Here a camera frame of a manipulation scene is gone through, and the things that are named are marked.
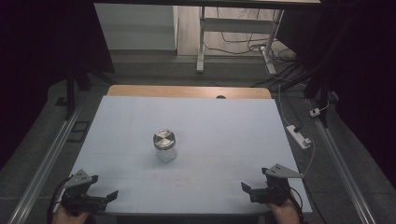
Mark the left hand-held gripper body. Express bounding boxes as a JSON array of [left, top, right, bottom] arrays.
[[60, 169, 108, 217]]

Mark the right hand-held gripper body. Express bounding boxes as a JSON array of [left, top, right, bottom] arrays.
[[249, 163, 304, 205]]

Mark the clear glass jar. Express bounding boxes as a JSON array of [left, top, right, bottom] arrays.
[[152, 129, 177, 163]]

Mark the round silver metal lid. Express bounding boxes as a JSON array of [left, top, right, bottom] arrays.
[[152, 129, 177, 150]]

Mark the person's left hand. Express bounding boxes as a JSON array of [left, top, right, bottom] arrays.
[[50, 204, 92, 224]]

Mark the person's right hand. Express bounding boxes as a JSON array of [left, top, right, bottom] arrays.
[[266, 194, 302, 224]]

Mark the white power strip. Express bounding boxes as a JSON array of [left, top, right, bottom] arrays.
[[286, 124, 312, 150]]

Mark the white board table cover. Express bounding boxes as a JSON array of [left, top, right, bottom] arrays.
[[53, 95, 313, 216]]

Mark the black metal stand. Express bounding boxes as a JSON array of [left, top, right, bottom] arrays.
[[55, 62, 116, 120], [270, 62, 332, 129]]

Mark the black curtain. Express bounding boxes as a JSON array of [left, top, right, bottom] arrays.
[[0, 0, 116, 171], [276, 0, 396, 188]]

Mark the white cabinet panel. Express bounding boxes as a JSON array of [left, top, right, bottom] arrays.
[[93, 3, 179, 50]]

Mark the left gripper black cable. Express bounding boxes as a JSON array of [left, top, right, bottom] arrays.
[[46, 175, 74, 224]]

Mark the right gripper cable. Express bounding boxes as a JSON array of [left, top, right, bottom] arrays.
[[289, 186, 304, 224]]

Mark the metal floor rail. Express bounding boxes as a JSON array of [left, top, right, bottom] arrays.
[[306, 99, 376, 224], [7, 102, 85, 224]]

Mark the black rectangular floor frame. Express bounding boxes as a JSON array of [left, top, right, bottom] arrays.
[[67, 120, 92, 144]]

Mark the black power cable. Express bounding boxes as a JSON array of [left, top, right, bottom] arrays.
[[281, 92, 304, 133]]

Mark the tangle of floor cables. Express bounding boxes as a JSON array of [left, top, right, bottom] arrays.
[[204, 7, 297, 64]]

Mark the white desk frame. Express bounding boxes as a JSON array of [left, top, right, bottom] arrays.
[[195, 6, 285, 76]]

